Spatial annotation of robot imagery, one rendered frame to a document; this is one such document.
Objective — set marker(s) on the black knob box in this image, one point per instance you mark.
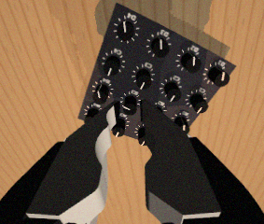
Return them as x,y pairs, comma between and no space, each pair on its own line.
127,64

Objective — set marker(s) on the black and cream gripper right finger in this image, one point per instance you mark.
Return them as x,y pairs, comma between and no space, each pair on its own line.
186,183

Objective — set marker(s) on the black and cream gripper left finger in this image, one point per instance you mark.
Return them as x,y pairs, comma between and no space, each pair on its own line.
67,183

